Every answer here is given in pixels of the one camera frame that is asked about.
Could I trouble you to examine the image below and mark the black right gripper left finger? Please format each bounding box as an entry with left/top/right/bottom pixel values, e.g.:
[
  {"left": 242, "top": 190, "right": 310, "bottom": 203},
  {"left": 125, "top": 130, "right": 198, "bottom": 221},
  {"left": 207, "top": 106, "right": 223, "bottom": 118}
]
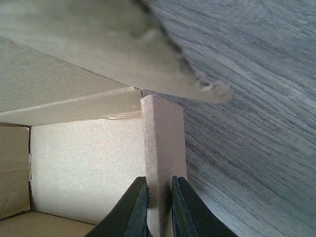
[{"left": 85, "top": 177, "right": 148, "bottom": 237}]

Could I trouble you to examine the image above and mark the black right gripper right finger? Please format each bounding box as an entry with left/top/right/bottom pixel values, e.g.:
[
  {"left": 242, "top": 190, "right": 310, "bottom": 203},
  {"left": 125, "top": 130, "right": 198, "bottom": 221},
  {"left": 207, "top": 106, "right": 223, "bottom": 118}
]
[{"left": 172, "top": 176, "right": 237, "bottom": 237}]

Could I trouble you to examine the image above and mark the brown cardboard box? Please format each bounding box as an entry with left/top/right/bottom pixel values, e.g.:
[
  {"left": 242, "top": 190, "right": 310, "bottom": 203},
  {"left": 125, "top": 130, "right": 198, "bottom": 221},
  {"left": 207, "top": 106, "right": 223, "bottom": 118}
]
[{"left": 0, "top": 0, "right": 232, "bottom": 237}]

